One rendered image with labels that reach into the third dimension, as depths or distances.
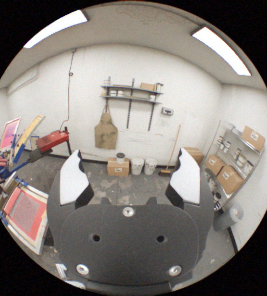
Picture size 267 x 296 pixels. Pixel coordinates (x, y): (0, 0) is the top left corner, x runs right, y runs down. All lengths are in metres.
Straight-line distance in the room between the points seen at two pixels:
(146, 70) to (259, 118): 2.62
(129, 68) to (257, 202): 3.73
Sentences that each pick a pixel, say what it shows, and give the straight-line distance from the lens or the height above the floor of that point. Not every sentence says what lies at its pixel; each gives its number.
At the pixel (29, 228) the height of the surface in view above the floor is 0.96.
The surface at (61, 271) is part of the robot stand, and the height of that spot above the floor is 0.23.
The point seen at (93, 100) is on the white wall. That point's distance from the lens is 2.14.
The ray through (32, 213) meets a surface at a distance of 1.11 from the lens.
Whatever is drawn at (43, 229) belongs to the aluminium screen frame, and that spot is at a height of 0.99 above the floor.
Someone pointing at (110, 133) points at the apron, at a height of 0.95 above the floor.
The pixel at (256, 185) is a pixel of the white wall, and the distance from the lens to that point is 2.57.
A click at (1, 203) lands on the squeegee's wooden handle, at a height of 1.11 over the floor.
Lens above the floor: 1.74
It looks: 30 degrees down
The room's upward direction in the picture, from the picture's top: 8 degrees clockwise
